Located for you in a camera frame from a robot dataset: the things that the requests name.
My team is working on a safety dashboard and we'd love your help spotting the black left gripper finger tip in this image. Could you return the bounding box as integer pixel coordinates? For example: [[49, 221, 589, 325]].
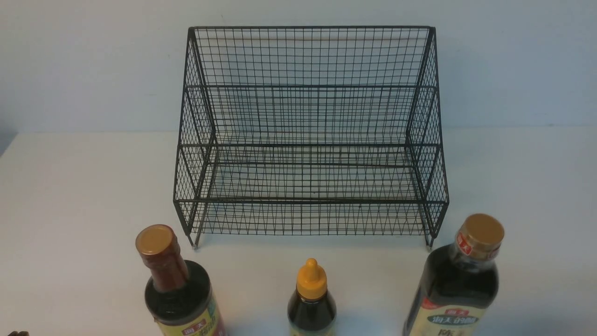
[[8, 330, 29, 336]]

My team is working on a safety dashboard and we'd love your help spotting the vinegar bottle beige label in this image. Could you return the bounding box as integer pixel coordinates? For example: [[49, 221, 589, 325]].
[[402, 213, 505, 336]]

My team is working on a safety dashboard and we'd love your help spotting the soy sauce bottle red label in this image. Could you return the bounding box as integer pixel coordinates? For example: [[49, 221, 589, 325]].
[[136, 224, 228, 336]]

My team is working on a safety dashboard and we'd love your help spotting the black wire mesh rack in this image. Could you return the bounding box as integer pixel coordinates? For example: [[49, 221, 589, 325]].
[[173, 25, 450, 251]]

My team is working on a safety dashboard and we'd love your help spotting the small bottle yellow nozzle cap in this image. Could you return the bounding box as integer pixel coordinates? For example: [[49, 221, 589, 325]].
[[287, 258, 337, 336]]

